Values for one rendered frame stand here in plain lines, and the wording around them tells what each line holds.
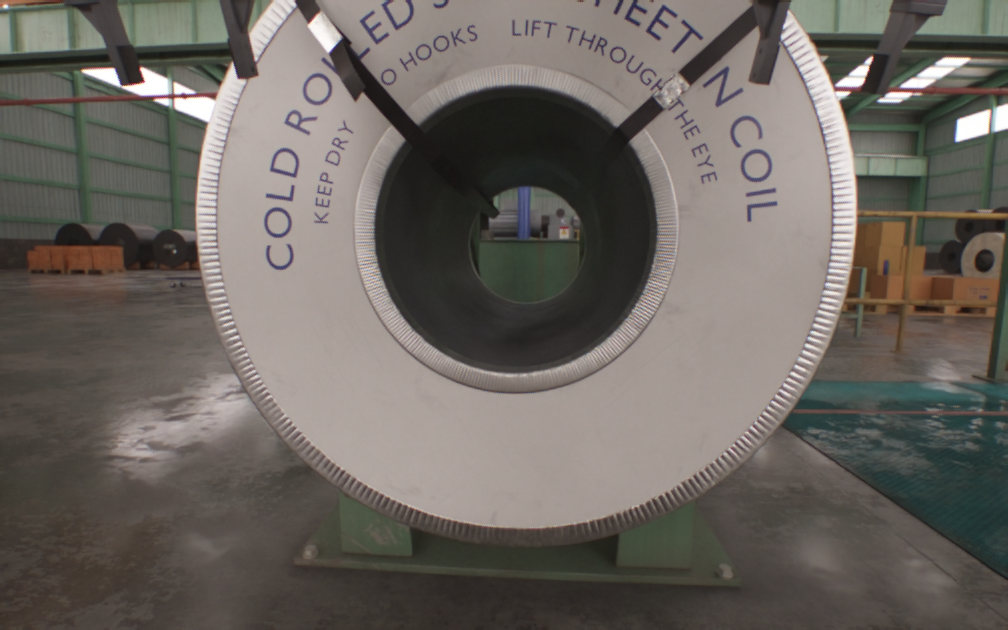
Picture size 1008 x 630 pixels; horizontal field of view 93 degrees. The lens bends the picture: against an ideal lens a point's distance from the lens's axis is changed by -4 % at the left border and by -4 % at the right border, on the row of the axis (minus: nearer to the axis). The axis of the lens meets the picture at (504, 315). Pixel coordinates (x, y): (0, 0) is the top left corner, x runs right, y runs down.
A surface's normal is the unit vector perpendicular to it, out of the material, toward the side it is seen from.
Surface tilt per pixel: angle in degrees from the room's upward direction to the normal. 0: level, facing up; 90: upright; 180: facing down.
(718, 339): 90
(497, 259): 90
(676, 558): 90
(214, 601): 0
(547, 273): 90
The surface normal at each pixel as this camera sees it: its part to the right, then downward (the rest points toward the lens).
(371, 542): -0.07, 0.12
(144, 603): 0.01, -0.99
